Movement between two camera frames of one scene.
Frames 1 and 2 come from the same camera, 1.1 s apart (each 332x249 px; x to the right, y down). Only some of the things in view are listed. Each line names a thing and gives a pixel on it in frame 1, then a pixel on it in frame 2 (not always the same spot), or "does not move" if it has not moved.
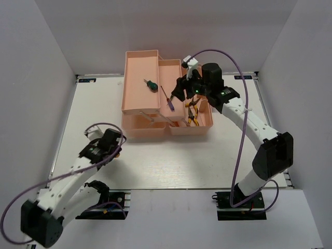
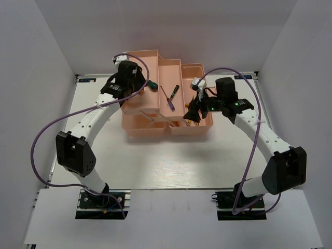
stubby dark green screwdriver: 153,86 does not move
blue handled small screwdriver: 168,101 does not move
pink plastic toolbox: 149,108 does not move
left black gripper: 115,148 → 140,81
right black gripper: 182,84 → 193,114
